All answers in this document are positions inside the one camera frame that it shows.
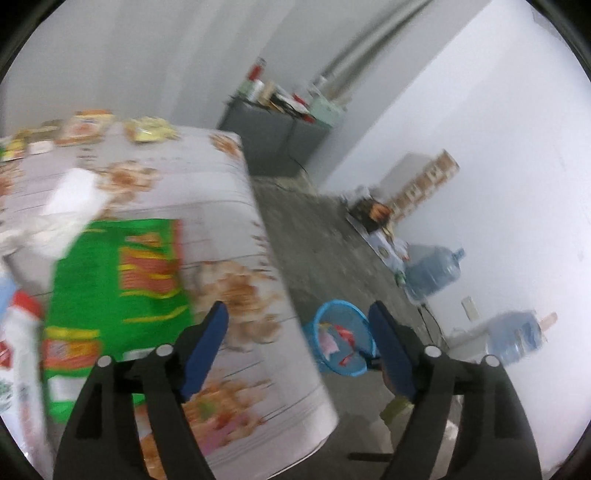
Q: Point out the large white milk bottle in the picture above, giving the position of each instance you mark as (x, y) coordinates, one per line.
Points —
(21, 369)

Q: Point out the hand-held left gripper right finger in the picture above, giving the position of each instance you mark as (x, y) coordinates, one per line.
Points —
(388, 350)

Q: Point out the white dark packet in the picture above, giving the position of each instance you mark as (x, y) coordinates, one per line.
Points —
(39, 147)

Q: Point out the floral plaid tablecloth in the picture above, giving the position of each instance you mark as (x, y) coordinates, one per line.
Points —
(198, 184)

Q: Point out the blue plastic basket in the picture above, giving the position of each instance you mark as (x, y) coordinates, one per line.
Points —
(323, 318)

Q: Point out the dark grey cabinet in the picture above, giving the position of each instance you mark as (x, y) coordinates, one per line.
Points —
(268, 138)

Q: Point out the white crumpled tissue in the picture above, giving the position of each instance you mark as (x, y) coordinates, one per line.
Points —
(64, 207)

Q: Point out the orange snack packet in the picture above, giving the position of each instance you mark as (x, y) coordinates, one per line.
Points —
(85, 127)

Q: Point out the light green box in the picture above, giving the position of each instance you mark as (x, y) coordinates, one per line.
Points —
(328, 108)

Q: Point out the pink wrapper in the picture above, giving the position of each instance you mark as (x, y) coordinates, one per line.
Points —
(328, 344)

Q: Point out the green snack bag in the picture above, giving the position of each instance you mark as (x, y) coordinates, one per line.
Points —
(115, 286)

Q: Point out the wood pattern board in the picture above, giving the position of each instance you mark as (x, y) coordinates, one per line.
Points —
(427, 182)

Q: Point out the small yellow packet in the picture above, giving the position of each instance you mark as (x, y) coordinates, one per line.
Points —
(11, 150)

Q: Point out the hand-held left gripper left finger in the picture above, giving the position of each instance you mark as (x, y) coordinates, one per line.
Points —
(207, 344)

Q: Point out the printed floor mat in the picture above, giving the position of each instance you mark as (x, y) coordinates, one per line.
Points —
(383, 244)

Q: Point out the red plastic wrapper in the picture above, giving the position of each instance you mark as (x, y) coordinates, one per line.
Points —
(345, 339)

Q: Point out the yellow snack packet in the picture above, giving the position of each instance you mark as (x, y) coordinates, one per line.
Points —
(150, 130)

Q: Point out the blue water jug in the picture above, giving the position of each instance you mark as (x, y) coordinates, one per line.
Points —
(431, 272)
(517, 337)

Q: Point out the dark snack bag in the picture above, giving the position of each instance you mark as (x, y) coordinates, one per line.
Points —
(374, 214)

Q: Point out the grey curtain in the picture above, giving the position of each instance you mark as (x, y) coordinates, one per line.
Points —
(184, 55)

